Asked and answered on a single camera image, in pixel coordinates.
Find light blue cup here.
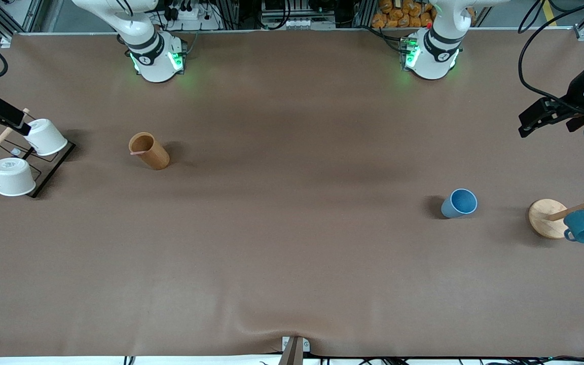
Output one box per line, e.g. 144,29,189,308
441,188,478,220

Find white paper cup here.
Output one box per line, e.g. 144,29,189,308
0,158,37,197
23,119,68,156

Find brown wooden chopstick holder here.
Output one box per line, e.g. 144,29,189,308
128,132,170,171

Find wooden mug tree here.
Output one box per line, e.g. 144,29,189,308
528,181,584,239

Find bag of orange snacks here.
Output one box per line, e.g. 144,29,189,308
372,0,476,29

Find white power strip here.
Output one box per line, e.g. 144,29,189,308
168,4,223,31

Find brown table cover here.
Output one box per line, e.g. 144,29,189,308
0,28,584,358

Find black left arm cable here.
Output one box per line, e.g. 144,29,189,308
519,0,584,113

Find black wire cup rack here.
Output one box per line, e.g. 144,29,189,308
0,114,76,199

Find metal table bracket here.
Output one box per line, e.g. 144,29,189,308
278,336,311,365

